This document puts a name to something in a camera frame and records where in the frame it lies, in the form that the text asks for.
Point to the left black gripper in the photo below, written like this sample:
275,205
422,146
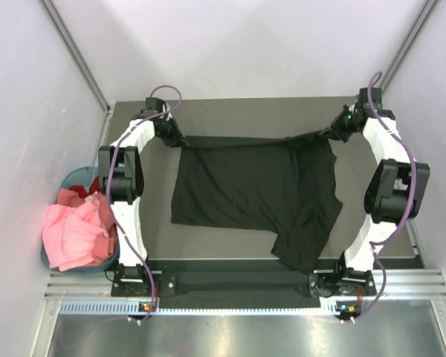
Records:
177,138

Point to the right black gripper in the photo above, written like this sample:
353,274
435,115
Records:
334,131

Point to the black t shirt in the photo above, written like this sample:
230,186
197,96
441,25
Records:
286,186

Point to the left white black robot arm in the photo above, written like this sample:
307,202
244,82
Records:
120,175

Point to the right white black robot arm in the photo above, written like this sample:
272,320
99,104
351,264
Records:
394,194

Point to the teal plastic basket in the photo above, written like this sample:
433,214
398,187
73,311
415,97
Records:
82,176

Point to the red t shirt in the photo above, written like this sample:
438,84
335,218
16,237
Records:
84,192

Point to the pink t shirt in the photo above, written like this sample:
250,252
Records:
79,232

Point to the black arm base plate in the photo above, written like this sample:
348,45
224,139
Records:
249,284

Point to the grey slotted cable duct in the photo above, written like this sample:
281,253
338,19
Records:
134,307

